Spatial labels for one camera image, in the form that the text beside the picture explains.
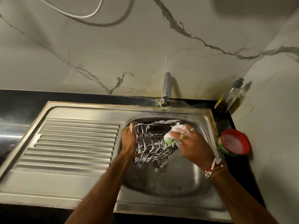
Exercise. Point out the green scrub sponge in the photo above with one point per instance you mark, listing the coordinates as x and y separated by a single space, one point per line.
171 138

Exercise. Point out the sink drain strainer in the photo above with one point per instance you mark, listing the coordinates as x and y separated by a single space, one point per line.
162 162

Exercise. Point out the person's right hand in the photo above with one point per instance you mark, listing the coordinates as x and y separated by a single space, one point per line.
193 148

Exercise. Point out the person's left hand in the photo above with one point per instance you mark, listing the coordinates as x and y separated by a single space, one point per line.
128 141

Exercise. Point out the red dishwash paste tub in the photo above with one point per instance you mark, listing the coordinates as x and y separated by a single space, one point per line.
234 142

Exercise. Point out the clear dish soap pump bottle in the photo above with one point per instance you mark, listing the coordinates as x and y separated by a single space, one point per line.
230 96

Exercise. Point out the person's right forearm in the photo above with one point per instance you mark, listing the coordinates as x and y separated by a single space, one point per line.
236 195

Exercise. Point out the stainless steel sink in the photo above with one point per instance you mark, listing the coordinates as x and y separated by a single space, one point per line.
109 158

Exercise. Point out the chrome faucet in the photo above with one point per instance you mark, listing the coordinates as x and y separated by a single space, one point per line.
166 89

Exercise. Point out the person's left forearm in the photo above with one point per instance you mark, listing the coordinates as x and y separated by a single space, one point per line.
102 186

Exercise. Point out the person's left fingers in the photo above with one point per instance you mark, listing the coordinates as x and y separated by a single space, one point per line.
132 128

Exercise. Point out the person's right fingers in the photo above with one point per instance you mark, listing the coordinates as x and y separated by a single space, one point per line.
186 135

